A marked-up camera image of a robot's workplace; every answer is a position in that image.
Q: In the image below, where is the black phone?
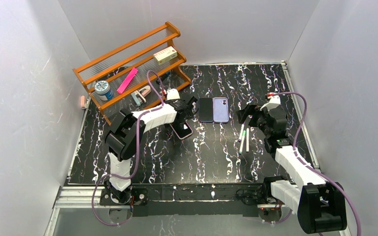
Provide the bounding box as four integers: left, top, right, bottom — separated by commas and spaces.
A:
170, 122, 193, 140

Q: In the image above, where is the lilac phone case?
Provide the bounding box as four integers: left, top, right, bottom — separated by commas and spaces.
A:
213, 97, 229, 123

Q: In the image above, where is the purple capped pen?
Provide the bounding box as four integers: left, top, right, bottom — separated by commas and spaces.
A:
238, 122, 245, 142

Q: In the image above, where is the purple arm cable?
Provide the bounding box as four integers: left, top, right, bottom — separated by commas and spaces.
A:
267, 91, 362, 236
91, 70, 170, 227

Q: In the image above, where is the black base bar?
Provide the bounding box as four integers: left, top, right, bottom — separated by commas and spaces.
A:
96, 183, 269, 217

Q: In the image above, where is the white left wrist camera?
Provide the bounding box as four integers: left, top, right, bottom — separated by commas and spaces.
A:
162, 88, 180, 101

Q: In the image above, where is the cream cardboard box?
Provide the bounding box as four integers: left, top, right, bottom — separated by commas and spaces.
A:
153, 46, 178, 65

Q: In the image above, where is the blue lidded jar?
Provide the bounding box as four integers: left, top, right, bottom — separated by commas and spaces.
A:
94, 80, 114, 101

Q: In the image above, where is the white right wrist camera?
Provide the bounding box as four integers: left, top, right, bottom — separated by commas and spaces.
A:
260, 93, 281, 111

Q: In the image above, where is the dark marker on shelf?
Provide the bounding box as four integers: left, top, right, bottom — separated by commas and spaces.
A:
156, 71, 171, 84

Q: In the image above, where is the pink eraser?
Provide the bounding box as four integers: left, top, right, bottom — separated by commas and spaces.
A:
80, 95, 86, 109

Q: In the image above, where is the black smartphone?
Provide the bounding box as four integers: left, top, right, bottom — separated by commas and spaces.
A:
198, 98, 213, 122

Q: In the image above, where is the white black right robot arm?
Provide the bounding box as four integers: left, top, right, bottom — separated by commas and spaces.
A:
236, 105, 347, 234

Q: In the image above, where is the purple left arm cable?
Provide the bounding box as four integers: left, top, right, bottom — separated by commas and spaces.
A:
91, 70, 170, 227

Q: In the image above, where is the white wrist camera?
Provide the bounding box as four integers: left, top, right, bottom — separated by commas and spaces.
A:
260, 93, 281, 111
162, 88, 180, 101

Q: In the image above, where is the pink flat bar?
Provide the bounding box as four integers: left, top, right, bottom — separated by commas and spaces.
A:
117, 67, 138, 94

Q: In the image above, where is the green tipped white pen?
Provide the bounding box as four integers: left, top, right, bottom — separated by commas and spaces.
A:
238, 130, 246, 154

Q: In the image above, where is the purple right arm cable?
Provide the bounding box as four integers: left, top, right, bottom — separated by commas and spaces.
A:
267, 91, 362, 236

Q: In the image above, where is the orange wooden shelf rack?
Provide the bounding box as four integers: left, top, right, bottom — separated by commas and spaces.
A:
72, 22, 191, 123

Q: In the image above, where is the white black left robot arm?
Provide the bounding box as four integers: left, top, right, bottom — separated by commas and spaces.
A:
103, 97, 197, 205

